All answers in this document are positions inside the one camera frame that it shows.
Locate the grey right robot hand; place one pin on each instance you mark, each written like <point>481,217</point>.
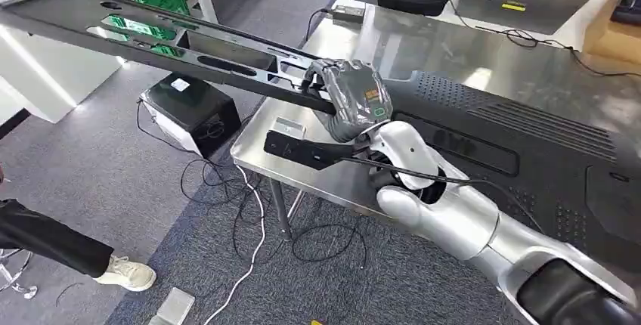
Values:
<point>358,95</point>

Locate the black plastic plate with cutouts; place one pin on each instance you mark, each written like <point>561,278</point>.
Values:
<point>60,17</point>

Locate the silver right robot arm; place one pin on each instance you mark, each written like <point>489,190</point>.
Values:
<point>450,212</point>

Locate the black power adapter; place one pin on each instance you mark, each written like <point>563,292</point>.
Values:
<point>349,13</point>

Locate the steel table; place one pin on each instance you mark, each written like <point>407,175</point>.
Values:
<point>450,47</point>

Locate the black and white box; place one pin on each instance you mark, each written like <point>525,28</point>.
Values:
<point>195,107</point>

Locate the grey laptop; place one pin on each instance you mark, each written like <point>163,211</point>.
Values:
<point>526,2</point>

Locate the large black perforated panel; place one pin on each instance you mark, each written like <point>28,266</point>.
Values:
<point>551,172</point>

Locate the cardboard box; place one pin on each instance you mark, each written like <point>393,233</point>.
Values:
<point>613,37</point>

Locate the steel floor socket box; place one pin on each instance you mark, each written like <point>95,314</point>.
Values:
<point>173,307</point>

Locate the person's white shoe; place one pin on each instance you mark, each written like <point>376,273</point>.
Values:
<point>127,273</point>

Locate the white cabinet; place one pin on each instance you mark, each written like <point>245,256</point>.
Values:
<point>40,72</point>

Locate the person's leg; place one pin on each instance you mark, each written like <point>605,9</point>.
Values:
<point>45,237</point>

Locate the chrome stool base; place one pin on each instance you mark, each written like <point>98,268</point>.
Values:
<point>15,282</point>

